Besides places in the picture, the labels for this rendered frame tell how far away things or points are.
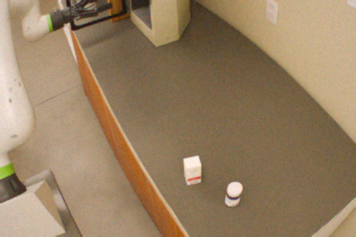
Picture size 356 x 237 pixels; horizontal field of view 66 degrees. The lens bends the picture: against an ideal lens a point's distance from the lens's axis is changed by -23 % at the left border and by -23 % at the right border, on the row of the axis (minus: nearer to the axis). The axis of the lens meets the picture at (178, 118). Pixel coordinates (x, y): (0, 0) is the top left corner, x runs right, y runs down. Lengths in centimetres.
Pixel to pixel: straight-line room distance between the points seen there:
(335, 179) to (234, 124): 44
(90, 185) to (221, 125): 125
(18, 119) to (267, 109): 85
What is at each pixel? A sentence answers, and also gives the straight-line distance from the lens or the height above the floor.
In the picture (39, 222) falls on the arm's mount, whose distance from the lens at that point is 90.
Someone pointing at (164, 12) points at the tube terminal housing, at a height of 111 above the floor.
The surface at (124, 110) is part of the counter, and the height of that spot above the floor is 94.
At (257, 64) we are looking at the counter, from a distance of 140.
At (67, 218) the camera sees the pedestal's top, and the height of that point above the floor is 94.
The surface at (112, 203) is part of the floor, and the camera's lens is 208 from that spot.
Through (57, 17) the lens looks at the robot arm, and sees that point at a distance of 136.
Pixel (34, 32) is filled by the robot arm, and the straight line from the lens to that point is 135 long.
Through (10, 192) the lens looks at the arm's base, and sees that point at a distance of 88.
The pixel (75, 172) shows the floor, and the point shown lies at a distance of 229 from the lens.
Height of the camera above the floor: 178
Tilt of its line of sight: 47 degrees down
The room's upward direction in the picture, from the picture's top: 4 degrees counter-clockwise
